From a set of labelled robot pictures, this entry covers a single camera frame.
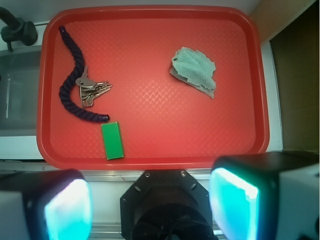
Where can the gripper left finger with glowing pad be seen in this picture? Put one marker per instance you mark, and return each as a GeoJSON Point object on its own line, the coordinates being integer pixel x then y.
{"type": "Point", "coordinates": [49, 205]}

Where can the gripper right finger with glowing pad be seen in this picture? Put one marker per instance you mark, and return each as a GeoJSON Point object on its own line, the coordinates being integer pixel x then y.
{"type": "Point", "coordinates": [268, 196]}

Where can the green rectangular block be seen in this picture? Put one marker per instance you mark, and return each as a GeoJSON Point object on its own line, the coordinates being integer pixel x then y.
{"type": "Point", "coordinates": [112, 140]}

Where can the silver key bunch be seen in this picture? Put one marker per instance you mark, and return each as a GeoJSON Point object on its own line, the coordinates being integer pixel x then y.
{"type": "Point", "coordinates": [90, 89]}

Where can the red plastic tray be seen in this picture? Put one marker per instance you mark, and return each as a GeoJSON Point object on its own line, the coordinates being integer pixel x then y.
{"type": "Point", "coordinates": [164, 123]}

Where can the stainless steel sink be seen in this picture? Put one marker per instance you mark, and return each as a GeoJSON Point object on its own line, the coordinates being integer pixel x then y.
{"type": "Point", "coordinates": [19, 84]}

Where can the grey-green crumpled cloth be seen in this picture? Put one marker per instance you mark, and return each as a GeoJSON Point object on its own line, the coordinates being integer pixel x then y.
{"type": "Point", "coordinates": [195, 69]}

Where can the black faucet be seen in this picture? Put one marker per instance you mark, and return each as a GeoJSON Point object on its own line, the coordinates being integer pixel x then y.
{"type": "Point", "coordinates": [17, 30]}

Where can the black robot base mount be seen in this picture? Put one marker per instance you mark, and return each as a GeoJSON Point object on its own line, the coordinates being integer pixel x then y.
{"type": "Point", "coordinates": [166, 205]}

